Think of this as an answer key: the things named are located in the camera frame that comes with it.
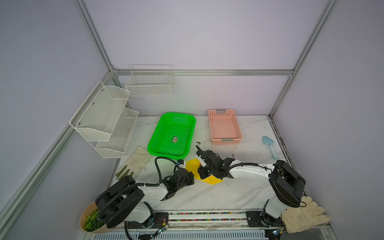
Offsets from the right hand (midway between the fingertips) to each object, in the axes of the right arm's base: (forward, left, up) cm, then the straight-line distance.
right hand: (196, 171), depth 85 cm
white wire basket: (+49, +30, +29) cm, 65 cm away
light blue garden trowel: (+25, -50, -5) cm, 56 cm away
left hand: (-1, +2, -4) cm, 5 cm away
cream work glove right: (-22, -54, -6) cm, 59 cm away
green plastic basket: (+30, +18, -4) cm, 35 cm away
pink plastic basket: (+40, -21, -6) cm, 45 cm away
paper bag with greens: (-27, +46, +8) cm, 54 cm away
